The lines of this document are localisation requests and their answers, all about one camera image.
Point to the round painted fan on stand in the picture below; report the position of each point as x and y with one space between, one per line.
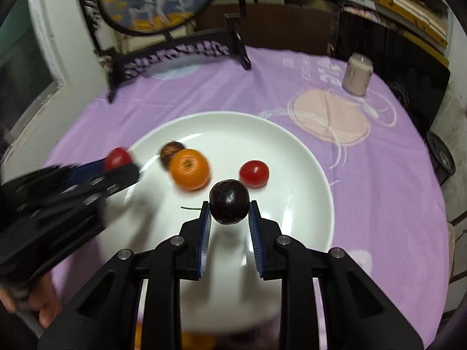
153 0

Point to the red cherry tomato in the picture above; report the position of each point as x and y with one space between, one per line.
117 157
254 173

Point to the beige cup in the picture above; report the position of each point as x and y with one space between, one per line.
356 74

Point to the person's left hand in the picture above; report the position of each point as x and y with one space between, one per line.
42 304

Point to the orange mandarin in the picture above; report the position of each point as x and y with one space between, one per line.
190 169

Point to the dark purple plum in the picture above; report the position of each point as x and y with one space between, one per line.
229 201

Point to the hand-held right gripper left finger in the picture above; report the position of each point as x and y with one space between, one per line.
204 235

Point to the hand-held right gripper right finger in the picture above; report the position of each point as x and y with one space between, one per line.
255 240

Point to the thin green stem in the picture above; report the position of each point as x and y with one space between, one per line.
191 208

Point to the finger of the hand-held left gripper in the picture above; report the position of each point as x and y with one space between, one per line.
87 171
116 182

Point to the white round plate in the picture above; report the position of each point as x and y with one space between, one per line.
292 175

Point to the purple printed tablecloth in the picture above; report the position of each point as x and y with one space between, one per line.
372 197

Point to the brown round fruit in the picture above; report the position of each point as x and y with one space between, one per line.
169 151

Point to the white window frame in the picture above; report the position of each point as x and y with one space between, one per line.
54 43

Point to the black round disc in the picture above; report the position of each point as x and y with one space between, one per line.
441 156

